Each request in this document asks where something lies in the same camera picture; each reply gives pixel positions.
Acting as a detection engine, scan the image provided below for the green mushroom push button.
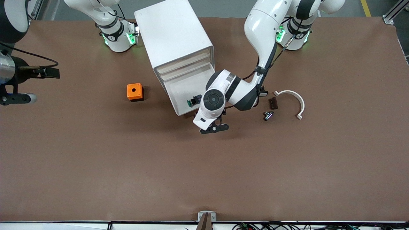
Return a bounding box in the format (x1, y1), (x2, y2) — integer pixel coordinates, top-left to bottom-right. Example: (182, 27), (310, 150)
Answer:
(187, 94), (202, 107)

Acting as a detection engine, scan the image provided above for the orange box with hole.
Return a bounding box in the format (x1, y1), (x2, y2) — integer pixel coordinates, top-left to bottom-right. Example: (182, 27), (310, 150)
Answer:
(127, 83), (144, 102)

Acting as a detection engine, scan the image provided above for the aluminium frame post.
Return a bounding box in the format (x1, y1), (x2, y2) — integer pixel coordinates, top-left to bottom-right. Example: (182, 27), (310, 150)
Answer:
(383, 0), (409, 24)
(27, 0), (43, 21)

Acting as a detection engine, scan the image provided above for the grey table edge bracket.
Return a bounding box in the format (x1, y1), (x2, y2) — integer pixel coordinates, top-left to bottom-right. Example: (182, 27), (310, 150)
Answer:
(197, 211), (216, 230)

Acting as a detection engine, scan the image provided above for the white half-ring clamp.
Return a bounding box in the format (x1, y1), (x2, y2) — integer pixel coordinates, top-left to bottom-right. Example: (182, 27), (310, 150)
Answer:
(274, 90), (305, 120)

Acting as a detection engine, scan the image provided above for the cable bundle along table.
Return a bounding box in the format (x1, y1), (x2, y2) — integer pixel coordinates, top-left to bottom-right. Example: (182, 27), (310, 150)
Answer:
(232, 221), (409, 230)

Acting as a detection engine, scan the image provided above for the white table edge rail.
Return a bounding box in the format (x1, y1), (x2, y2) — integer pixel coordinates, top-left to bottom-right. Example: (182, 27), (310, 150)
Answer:
(0, 220), (409, 230)

